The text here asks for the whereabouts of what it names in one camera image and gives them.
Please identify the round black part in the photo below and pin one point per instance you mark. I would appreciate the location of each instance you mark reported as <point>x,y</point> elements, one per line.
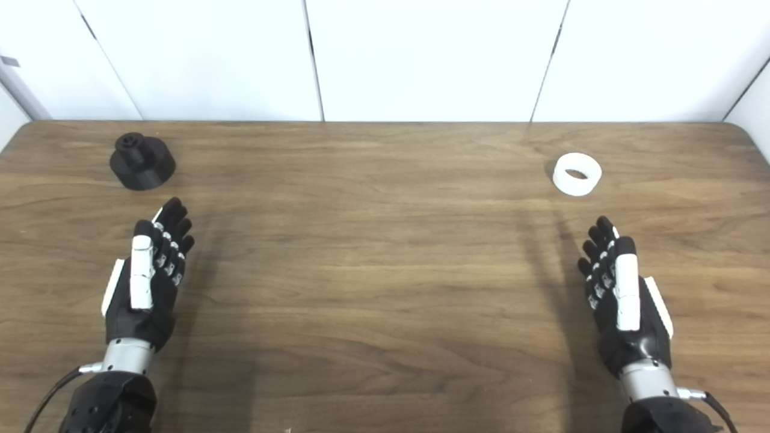
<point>141,168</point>

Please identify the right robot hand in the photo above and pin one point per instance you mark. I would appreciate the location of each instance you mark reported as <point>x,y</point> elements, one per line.
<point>637,346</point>

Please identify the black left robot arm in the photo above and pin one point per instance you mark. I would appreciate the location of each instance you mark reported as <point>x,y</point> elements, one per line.
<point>111,403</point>

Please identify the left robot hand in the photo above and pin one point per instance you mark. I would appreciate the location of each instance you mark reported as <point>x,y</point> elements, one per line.
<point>135,319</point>

